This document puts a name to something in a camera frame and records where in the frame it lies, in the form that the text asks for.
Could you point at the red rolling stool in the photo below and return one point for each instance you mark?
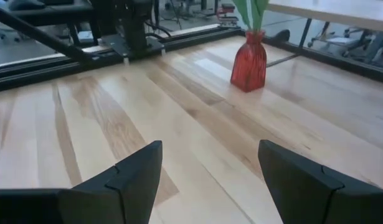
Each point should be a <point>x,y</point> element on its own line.
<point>227,11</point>

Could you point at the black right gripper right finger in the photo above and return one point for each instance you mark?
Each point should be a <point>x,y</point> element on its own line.
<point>319,196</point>

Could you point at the red glass vase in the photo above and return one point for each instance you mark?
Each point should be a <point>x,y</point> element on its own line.
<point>248,65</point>

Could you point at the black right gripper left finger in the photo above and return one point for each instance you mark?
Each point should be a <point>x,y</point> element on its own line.
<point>116,196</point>

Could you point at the black desk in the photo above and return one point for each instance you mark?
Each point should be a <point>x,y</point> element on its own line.
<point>38,33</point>

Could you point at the wooden shelf black legs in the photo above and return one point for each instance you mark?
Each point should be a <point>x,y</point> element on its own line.
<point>334,12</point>

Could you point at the yellow orange tulip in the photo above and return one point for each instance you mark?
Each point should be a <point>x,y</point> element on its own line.
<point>259,12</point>

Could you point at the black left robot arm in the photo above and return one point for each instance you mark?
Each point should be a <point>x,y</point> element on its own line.
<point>133,25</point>

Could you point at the grey office chair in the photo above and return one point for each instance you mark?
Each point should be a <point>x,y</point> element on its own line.
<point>340,40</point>

